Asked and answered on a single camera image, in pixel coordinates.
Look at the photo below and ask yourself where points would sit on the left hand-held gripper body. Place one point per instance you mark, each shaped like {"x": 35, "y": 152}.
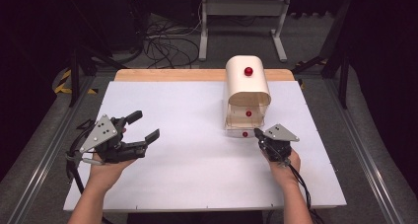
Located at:
{"x": 98, "y": 135}

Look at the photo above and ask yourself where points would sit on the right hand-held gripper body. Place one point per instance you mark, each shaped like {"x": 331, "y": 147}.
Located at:
{"x": 281, "y": 135}

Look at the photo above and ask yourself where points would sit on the clear drawer with white front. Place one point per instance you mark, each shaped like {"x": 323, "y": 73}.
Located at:
{"x": 240, "y": 133}

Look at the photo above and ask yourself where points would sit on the white cabinet with red knob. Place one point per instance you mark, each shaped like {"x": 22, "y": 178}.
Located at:
{"x": 246, "y": 82}

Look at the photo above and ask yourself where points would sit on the person's right hand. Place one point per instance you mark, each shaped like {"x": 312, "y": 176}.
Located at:
{"x": 286, "y": 173}

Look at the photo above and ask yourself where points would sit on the person's left hand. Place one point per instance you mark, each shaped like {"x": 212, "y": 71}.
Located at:
{"x": 103, "y": 174}

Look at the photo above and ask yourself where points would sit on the clear drawer with red knob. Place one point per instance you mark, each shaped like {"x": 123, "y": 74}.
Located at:
{"x": 248, "y": 113}

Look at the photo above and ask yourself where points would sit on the white board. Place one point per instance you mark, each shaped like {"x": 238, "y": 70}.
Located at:
{"x": 197, "y": 158}

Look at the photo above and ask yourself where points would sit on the wooden table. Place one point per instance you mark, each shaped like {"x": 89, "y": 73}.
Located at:
{"x": 164, "y": 75}

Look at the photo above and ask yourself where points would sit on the yellow and black striped tape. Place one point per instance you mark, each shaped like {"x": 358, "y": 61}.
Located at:
{"x": 64, "y": 84}

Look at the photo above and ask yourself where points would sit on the black tripod stand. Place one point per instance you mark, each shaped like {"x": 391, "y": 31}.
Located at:
{"x": 75, "y": 72}

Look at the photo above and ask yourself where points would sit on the black metal stand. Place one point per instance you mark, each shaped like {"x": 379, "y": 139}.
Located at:
{"x": 343, "y": 76}

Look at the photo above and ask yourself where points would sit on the person's dark clothing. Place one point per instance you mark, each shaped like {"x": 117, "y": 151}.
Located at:
{"x": 197, "y": 218}

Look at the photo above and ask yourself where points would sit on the black equipment case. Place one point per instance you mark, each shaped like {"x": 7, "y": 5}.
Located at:
{"x": 121, "y": 20}

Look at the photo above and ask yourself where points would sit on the aluminium rail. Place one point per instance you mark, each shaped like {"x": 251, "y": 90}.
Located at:
{"x": 371, "y": 178}
{"x": 42, "y": 164}

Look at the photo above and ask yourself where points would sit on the white metal stand frame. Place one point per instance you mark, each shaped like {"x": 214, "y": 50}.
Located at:
{"x": 243, "y": 7}

